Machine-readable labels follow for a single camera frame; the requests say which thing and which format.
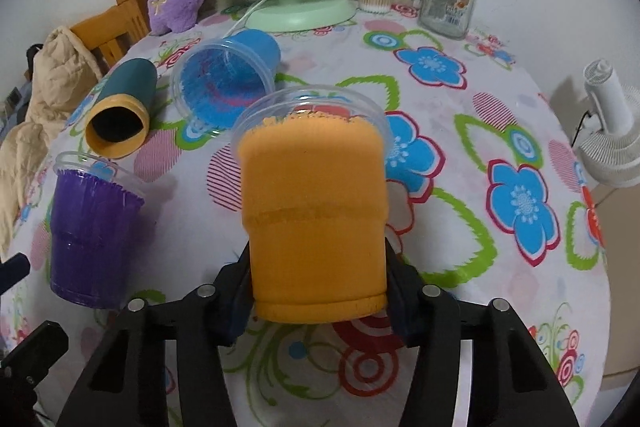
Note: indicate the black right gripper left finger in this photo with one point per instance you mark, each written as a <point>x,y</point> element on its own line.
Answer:
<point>123,384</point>

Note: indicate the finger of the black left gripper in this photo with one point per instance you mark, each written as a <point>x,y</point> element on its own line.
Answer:
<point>13,271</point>

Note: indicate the orange plastic cup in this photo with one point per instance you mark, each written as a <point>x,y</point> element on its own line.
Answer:
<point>314,203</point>

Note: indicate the purple plastic cup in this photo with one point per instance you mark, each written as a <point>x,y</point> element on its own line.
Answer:
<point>95,206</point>

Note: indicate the blue plastic cup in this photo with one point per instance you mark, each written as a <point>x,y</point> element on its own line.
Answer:
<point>217,79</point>

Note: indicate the teal and yellow tumbler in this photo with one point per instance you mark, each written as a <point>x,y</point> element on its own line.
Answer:
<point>119,122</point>

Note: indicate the beige quilted jacket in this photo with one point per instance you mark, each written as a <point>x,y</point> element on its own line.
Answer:
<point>65,71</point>

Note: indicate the white standing fan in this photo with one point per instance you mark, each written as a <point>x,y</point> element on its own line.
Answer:
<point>609,145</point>

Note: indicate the wooden chair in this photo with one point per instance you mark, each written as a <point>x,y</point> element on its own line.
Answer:
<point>110,35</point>

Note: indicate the floral tablecloth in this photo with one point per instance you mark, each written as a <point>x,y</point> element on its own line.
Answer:
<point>486,200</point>

